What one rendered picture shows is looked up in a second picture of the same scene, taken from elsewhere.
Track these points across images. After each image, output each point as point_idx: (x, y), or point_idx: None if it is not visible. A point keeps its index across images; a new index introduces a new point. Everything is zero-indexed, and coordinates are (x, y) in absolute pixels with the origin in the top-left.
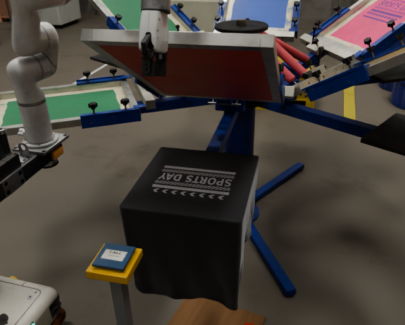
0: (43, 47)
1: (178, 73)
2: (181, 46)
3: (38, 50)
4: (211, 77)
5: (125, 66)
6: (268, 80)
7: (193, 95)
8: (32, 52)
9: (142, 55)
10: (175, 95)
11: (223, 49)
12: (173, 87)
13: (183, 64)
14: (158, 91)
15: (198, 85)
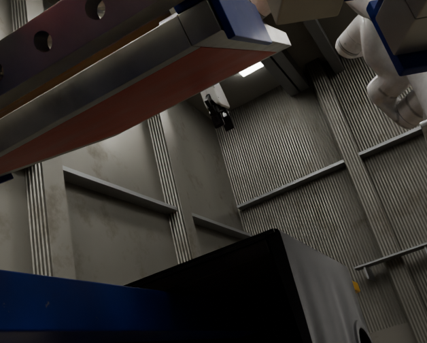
0: (355, 11)
1: (181, 90)
2: (188, 98)
3: (362, 15)
4: (129, 116)
5: (264, 50)
6: (52, 156)
7: (109, 98)
8: (367, 18)
9: (228, 113)
10: (164, 65)
11: (150, 117)
12: (181, 75)
13: (179, 96)
14: (222, 43)
15: (132, 106)
